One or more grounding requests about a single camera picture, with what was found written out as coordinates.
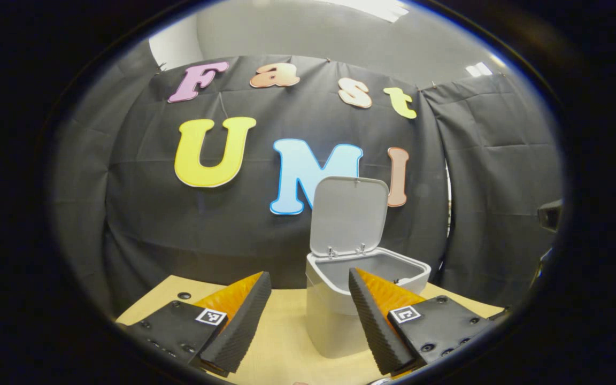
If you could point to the small ceiling light panel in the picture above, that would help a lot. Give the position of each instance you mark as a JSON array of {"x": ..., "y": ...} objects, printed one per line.
[{"x": 478, "y": 69}]

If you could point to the large ceiling light panel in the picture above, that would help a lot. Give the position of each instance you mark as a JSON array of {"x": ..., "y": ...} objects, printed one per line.
[{"x": 377, "y": 7}]

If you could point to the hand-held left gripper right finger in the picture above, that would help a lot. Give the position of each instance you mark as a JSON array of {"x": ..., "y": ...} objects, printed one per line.
[{"x": 375, "y": 326}]

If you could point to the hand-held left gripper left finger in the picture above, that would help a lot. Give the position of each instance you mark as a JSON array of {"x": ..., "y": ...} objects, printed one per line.
[{"x": 244, "y": 321}]

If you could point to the black backdrop cloth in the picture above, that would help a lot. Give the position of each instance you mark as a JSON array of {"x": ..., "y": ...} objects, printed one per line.
[{"x": 206, "y": 230}]

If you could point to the wooden desktop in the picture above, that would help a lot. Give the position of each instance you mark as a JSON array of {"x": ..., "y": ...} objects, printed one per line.
[{"x": 286, "y": 337}]

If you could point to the white desktop garbage bin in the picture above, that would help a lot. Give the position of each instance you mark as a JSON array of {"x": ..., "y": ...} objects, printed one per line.
[{"x": 348, "y": 224}]

